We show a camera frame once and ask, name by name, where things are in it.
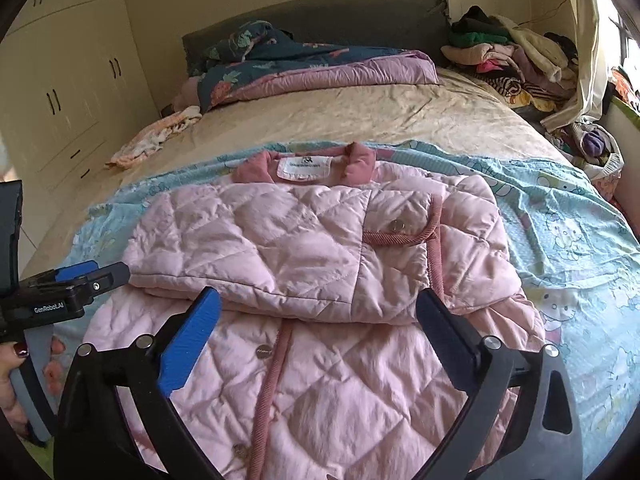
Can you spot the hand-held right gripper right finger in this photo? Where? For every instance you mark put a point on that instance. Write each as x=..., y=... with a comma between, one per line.
x=445, y=335

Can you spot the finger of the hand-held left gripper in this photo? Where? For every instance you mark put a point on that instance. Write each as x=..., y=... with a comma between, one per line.
x=107, y=275
x=65, y=272

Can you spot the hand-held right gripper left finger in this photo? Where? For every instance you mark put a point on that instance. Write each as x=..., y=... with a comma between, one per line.
x=192, y=340

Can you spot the pink quilted jacket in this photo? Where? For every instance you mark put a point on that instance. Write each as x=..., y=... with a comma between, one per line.
x=320, y=270

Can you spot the basket of clothes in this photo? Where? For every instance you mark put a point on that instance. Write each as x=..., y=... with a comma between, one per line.
x=595, y=147

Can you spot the pile of clothes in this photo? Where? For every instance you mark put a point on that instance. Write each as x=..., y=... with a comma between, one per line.
x=505, y=55

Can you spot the person's left hand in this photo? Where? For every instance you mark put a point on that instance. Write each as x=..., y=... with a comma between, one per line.
x=15, y=360

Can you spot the small floral cloth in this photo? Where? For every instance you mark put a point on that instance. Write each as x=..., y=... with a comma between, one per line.
x=150, y=137

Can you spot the light blue cartoon sheet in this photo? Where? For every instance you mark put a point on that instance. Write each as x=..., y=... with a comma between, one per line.
x=565, y=240

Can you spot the cream wardrobe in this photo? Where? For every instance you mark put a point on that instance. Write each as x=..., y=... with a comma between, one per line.
x=70, y=75

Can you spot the pink garment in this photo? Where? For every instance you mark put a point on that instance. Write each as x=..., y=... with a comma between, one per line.
x=189, y=92

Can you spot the bed with beige sheet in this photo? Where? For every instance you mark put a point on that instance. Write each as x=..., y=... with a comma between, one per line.
x=350, y=115

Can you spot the dark floral quilt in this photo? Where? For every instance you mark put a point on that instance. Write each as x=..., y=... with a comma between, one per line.
x=310, y=70

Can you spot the cream curtain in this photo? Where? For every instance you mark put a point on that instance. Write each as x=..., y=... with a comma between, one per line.
x=585, y=50

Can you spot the grey headboard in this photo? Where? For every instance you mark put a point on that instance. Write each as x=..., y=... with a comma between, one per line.
x=350, y=15

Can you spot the window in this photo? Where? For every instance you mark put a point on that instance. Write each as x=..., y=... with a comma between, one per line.
x=625, y=35

